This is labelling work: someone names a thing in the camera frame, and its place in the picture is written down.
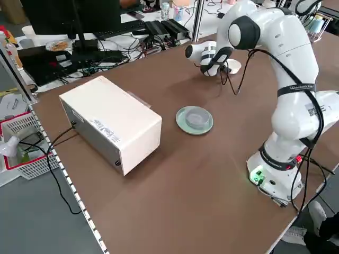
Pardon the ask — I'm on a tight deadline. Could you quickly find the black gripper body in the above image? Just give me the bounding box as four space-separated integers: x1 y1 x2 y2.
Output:
200 47 234 77

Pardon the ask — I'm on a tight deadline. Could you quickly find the white bowl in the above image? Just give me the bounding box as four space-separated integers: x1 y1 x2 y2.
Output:
223 58 242 76

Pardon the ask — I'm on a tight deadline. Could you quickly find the black power supply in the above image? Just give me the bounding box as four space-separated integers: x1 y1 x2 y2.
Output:
161 19 191 39
144 21 171 41

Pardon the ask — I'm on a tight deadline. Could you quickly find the blue pen cup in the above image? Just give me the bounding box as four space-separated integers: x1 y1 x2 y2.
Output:
173 7 185 22

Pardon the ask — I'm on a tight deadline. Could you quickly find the grey shallow dish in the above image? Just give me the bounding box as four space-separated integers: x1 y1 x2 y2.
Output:
185 107 209 131

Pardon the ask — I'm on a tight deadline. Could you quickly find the labelled drink bottle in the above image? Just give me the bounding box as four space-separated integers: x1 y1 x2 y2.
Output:
161 2 171 20

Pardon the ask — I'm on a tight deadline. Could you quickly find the pale green saucer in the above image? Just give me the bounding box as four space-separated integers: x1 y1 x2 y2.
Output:
175 105 214 136

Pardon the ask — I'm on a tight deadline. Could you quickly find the light blue cup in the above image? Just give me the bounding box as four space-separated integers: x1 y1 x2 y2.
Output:
308 19 325 34

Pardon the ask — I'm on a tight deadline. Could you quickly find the black keyboard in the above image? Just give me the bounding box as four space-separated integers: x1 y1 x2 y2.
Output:
93 20 149 38

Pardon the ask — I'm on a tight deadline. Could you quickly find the black monitor stand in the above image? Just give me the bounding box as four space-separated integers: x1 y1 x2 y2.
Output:
67 0 128 65

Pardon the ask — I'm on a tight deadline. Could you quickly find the cream box appliance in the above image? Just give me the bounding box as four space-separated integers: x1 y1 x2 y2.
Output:
58 75 163 177

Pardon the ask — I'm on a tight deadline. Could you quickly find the plate of snacks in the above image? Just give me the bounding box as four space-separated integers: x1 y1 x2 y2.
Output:
45 40 73 52

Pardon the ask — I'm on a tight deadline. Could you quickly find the black monitor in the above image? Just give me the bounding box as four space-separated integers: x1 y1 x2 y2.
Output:
20 0 121 35

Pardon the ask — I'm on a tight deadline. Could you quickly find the white paper cup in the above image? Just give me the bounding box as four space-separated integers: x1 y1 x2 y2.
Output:
21 25 37 41

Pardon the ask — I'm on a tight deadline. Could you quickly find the person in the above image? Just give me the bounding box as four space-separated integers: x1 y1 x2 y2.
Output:
282 200 339 254

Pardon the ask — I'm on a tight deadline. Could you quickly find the clear plastic bottle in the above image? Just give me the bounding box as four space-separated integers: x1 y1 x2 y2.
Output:
0 31 23 70

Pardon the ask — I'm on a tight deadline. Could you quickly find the white basket with red rim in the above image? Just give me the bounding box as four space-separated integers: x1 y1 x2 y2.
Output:
0 111 60 181

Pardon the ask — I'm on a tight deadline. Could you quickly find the white bag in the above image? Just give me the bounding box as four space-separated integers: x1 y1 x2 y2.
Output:
0 135 21 157

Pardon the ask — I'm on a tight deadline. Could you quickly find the aluminium frame post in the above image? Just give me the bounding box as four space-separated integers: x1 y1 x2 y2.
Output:
191 0 206 43

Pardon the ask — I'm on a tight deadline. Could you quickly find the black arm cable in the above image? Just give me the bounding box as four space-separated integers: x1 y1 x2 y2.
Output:
194 49 325 159

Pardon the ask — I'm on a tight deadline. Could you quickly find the white wire cup rack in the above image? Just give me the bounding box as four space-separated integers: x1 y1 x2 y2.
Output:
301 10 333 44

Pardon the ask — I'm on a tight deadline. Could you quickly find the black base cable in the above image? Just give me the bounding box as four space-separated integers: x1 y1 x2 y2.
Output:
290 155 335 213

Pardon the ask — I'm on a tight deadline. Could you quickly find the aluminium table edge rail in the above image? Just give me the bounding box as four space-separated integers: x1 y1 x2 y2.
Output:
27 101 110 254

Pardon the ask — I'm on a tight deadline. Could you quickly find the black appliance cable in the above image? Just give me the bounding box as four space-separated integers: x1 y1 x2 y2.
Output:
46 124 81 215

